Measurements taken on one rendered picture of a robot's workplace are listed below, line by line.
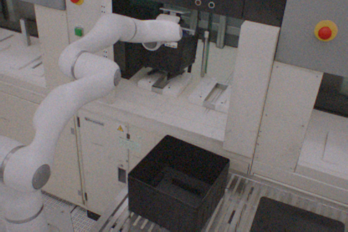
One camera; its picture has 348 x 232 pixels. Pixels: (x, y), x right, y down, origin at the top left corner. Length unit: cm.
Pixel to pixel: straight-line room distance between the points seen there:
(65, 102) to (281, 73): 74
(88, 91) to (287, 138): 77
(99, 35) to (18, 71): 98
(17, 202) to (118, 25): 63
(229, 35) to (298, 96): 106
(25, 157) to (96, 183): 115
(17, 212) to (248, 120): 84
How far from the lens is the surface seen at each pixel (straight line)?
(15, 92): 222
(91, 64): 128
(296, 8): 133
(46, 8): 182
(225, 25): 236
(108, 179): 216
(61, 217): 152
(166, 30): 156
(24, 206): 124
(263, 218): 141
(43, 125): 117
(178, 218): 137
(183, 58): 185
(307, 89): 144
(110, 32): 133
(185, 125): 172
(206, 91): 191
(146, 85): 193
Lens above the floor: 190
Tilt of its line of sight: 33 degrees down
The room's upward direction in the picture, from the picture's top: 4 degrees clockwise
